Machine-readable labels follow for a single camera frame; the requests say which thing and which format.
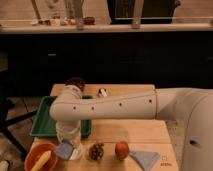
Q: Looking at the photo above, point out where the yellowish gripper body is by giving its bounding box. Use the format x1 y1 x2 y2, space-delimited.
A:
57 130 81 148

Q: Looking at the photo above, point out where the folded blue grey cloth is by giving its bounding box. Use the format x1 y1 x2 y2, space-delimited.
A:
129 151 160 171

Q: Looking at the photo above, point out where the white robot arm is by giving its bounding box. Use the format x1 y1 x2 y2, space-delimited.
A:
50 85 213 171

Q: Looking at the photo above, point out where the white paper cup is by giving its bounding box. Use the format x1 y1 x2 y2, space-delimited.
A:
70 144 83 160

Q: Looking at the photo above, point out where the bunch of dark grapes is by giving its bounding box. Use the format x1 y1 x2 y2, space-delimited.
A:
88 142 104 161

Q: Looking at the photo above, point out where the orange fruit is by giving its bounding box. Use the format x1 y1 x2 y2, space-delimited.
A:
115 141 129 160

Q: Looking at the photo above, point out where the green plastic tray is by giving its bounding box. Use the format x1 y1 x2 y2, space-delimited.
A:
30 96 92 138

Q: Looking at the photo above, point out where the small red bowl on counter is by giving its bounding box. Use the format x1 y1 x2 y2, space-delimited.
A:
83 17 95 25

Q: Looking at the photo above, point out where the yellow corn cob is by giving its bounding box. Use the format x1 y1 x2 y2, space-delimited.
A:
31 150 51 171

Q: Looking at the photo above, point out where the dark red bowl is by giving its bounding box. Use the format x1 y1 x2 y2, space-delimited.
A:
66 77 85 91

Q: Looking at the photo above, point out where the black office chair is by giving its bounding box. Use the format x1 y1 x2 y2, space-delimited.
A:
0 71 36 158

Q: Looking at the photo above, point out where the blue grey sponge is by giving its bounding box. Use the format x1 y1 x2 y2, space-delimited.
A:
54 140 74 160

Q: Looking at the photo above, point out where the orange plastic bowl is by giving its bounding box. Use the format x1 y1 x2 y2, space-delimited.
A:
24 142 58 171

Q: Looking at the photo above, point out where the long grey counter shelf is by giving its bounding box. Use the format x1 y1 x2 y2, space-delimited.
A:
0 23 213 34

